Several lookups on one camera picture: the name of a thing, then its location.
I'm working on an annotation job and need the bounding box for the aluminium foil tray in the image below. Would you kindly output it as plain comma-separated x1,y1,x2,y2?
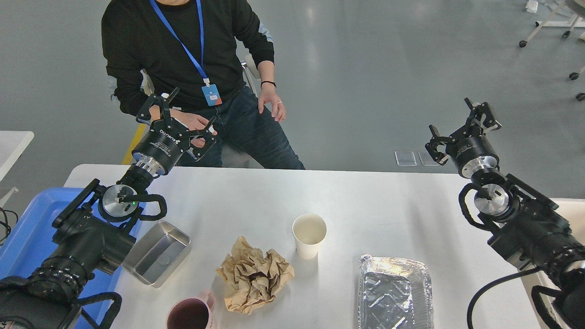
357,254,435,329

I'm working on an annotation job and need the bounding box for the white wheeled chair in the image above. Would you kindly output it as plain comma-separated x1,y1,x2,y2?
107,54,266,165

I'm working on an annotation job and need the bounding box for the white paper cup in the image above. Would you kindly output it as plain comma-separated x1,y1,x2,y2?
292,213,327,260

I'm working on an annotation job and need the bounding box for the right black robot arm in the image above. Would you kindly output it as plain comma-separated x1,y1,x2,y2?
425,98,585,329

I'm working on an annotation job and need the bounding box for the pink mug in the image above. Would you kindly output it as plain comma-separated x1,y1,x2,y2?
166,290,218,329

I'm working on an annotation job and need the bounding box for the person in black sweater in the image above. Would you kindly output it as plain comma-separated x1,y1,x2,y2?
101,0,304,170

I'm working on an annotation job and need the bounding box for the small stainless steel tray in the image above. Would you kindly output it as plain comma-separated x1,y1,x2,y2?
122,221,191,289

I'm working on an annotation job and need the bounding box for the blue plastic tray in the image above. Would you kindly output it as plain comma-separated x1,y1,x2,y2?
1,188,142,329

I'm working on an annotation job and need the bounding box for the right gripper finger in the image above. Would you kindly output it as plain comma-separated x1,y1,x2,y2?
425,124,457,165
464,98,502,137

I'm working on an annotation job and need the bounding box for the white side table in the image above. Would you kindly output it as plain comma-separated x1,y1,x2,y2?
0,130,35,181

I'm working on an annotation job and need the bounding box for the black cables left edge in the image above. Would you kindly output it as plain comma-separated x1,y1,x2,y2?
0,207,19,247

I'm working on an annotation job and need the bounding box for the clear floor plate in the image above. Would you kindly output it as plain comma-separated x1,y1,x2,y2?
394,150,417,167
418,151,440,166

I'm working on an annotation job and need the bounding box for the crumpled brown paper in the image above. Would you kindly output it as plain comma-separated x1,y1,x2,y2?
216,237,295,315

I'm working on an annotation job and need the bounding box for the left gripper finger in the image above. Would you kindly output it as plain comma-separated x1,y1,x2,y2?
136,88,180,131
181,116,218,162

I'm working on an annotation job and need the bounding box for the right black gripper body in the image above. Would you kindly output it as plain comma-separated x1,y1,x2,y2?
451,136,500,179

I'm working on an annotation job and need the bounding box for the clear floor plate right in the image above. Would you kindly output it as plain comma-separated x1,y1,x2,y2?
418,151,440,166

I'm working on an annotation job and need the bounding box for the clear floor plate left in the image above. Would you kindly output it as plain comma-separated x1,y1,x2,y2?
394,150,417,167

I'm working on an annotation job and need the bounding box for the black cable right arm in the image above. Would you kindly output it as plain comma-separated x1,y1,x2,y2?
467,267,544,329

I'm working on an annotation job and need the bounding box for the white rolling cart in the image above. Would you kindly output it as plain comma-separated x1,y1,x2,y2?
518,0,585,48

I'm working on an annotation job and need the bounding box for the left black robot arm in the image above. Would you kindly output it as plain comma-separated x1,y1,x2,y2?
0,88,217,329

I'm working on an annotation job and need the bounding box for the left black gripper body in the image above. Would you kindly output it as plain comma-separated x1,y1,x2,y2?
132,124,189,176

